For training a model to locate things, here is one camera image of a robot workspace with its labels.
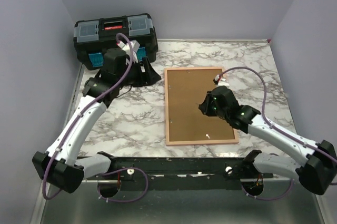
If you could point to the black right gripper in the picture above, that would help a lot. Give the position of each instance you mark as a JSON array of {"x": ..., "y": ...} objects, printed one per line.
[{"x": 205, "y": 106}]

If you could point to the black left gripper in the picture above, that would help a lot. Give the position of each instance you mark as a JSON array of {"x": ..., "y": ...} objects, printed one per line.
[{"x": 148, "y": 77}]

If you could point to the pink picture frame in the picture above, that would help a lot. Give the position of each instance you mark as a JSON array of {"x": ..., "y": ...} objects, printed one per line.
[{"x": 185, "y": 89}]

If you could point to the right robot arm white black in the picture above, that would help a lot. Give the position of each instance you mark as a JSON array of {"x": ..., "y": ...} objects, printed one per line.
[{"x": 311, "y": 163}]

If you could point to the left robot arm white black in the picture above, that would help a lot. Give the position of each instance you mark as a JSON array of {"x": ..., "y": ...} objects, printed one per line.
[{"x": 59, "y": 164}]

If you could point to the black plastic toolbox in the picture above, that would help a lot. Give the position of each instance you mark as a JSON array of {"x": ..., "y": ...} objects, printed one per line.
[{"x": 93, "y": 38}]

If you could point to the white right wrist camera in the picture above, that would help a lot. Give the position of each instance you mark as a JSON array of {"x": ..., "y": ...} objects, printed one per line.
[{"x": 220, "y": 81}]

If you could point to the black mounting base plate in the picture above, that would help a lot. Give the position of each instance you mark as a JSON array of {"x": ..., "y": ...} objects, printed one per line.
[{"x": 138, "y": 173}]

